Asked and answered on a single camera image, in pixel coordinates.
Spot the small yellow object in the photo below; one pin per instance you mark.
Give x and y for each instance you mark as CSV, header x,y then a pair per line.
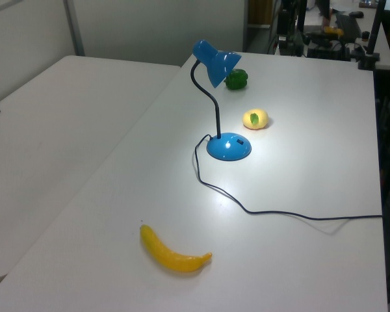
x,y
333,31

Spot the black computer keyboard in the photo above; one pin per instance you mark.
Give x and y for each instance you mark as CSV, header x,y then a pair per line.
x,y
348,25

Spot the blue desk lamp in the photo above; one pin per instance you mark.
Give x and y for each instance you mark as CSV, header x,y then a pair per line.
x,y
229,150

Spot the black computer mouse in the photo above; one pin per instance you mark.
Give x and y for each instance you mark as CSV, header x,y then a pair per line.
x,y
356,14

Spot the white background desk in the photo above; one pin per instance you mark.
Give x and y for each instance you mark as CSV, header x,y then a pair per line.
x,y
383,48

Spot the yellow toy banana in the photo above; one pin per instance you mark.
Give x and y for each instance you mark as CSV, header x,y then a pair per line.
x,y
172,258

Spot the black equipment stand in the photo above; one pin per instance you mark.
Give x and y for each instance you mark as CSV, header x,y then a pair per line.
x,y
284,22

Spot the grey shelf cabinet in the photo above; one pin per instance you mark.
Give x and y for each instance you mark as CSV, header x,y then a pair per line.
x,y
258,26

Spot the yellow toy peach with leaf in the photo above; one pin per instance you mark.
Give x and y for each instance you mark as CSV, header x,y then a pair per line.
x,y
256,119

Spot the green toy bell pepper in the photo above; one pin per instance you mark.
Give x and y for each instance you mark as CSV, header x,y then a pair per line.
x,y
235,79

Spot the black pole with clamp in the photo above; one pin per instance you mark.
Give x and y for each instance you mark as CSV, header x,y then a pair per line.
x,y
373,32

